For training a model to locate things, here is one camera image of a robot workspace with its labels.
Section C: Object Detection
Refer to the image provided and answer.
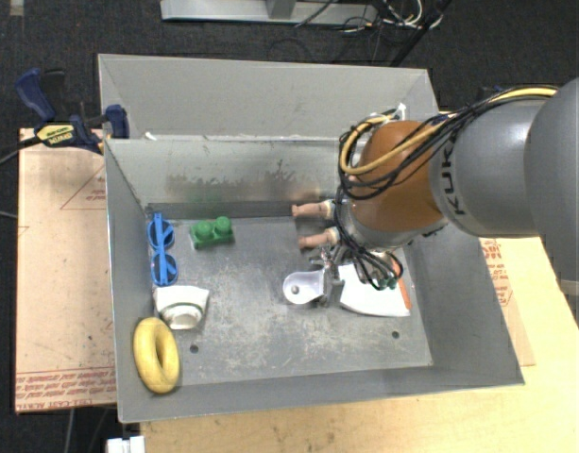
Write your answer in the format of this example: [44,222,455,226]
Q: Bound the toy doll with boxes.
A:
[290,199,342,253]

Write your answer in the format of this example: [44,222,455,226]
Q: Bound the white plastic scoop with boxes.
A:
[281,270,330,308]

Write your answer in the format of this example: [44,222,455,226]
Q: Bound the white flat packet, orange edge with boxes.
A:
[337,262,413,319]

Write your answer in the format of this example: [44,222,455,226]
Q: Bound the grey metal bin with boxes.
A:
[97,53,526,425]

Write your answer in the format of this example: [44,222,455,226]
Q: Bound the green toy block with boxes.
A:
[189,215,236,251]

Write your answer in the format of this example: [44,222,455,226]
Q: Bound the white crushed cup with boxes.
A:
[152,284,211,331]

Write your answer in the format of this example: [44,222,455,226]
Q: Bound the blue sunglasses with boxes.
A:
[146,212,179,287]

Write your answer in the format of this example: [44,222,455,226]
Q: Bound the brown cardboard board, red print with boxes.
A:
[14,127,537,415]

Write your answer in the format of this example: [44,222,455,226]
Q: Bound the yellow ring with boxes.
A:
[132,316,182,394]

